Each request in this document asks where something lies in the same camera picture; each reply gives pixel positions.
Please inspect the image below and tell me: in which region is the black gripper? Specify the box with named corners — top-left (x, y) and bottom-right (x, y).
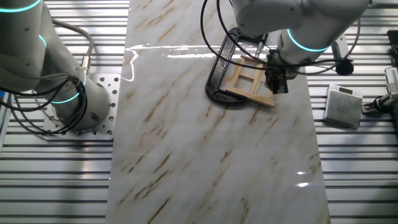
top-left (264, 51), bottom-right (289, 95)

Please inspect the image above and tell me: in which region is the black box device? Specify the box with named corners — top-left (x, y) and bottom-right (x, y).
top-left (386, 30), bottom-right (398, 67)

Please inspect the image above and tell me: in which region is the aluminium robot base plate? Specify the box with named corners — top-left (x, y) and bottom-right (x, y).
top-left (42, 73), bottom-right (122, 141)

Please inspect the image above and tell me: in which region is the grey cable with metal connector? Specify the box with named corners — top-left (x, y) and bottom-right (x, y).
top-left (52, 19), bottom-right (95, 77)

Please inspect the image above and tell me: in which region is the black cast iron C-clamp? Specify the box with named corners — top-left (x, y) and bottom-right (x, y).
top-left (205, 27), bottom-right (270, 105)

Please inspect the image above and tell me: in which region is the silver digital kitchen scale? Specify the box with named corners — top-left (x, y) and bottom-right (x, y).
top-left (323, 83), bottom-right (364, 130)

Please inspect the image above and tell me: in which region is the black cable bundle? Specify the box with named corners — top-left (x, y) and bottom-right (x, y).
top-left (0, 76), bottom-right (88, 136)

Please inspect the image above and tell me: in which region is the wooden miniature window frame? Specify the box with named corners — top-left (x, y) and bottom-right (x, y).
top-left (225, 55), bottom-right (277, 108)

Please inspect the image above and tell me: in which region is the white marble pattern board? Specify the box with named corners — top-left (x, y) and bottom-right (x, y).
top-left (105, 0), bottom-right (332, 224)

